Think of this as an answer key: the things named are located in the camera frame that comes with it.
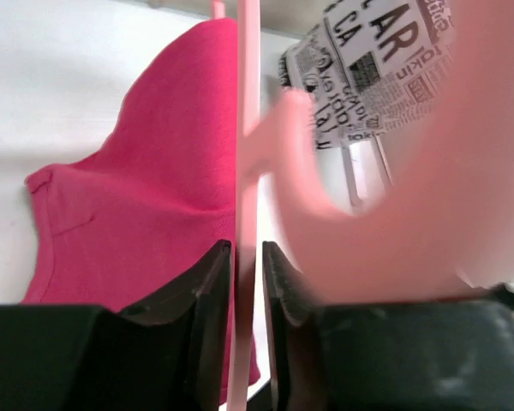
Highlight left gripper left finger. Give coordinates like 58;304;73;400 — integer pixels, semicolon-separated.
0;241;231;410

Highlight pink trousers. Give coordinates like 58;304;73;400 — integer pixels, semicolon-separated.
20;16;262;399

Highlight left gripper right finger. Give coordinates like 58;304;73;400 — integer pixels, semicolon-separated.
261;241;514;410

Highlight pink plastic hanger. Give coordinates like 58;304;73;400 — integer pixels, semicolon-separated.
227;1;514;410

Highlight black white printed garment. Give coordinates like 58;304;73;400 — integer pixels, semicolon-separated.
278;0;455;150

